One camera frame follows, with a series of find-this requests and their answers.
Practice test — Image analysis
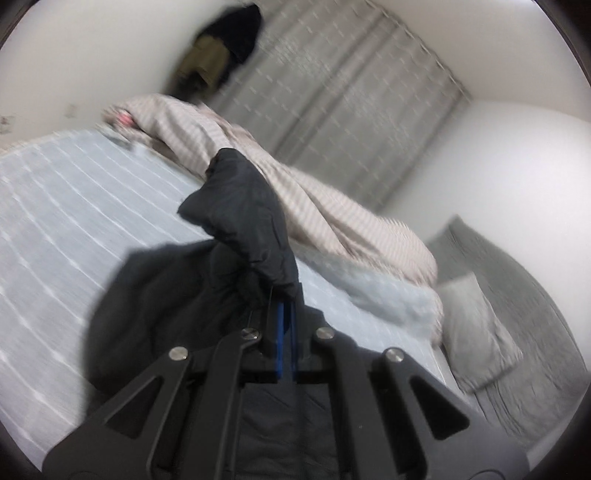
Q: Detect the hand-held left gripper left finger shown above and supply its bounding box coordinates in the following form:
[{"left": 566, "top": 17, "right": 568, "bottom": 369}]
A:
[{"left": 41, "top": 298, "right": 290, "bottom": 480}]

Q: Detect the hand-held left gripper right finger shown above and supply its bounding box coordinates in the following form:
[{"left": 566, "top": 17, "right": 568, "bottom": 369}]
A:
[{"left": 288, "top": 298, "right": 528, "bottom": 480}]

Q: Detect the black padded jacket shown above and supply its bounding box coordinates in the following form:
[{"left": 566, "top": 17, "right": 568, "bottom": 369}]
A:
[{"left": 88, "top": 148, "right": 469, "bottom": 480}]

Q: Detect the brown striped duvet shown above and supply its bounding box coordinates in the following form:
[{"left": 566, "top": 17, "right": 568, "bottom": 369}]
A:
[{"left": 104, "top": 92, "right": 438, "bottom": 288}]

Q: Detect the grey pillow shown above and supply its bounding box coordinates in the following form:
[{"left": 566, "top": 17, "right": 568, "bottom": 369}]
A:
[{"left": 436, "top": 272, "right": 525, "bottom": 394}]

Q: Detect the grey bed sheet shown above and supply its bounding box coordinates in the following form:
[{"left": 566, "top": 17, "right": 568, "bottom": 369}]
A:
[{"left": 443, "top": 344, "right": 571, "bottom": 459}]

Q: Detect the grey-blue grid blanket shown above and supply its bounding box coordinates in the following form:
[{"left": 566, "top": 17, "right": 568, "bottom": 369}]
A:
[{"left": 0, "top": 127, "right": 445, "bottom": 464}]

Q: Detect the grey quilted headboard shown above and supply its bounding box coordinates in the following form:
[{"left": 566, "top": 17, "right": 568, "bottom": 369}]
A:
[{"left": 425, "top": 215, "right": 591, "bottom": 416}]

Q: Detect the grey star-print curtain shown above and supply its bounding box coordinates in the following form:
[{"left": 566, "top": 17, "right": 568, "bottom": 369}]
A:
[{"left": 215, "top": 0, "right": 472, "bottom": 209}]

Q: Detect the small pink item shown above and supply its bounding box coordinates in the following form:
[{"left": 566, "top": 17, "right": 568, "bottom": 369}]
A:
[{"left": 112, "top": 108, "right": 138, "bottom": 131}]

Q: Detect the olive hanging garment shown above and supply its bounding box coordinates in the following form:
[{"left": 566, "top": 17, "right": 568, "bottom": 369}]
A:
[{"left": 179, "top": 36, "right": 223, "bottom": 88}]

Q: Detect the black hanging coat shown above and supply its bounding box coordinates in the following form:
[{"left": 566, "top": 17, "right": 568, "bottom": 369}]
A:
[{"left": 165, "top": 2, "right": 264, "bottom": 101}]

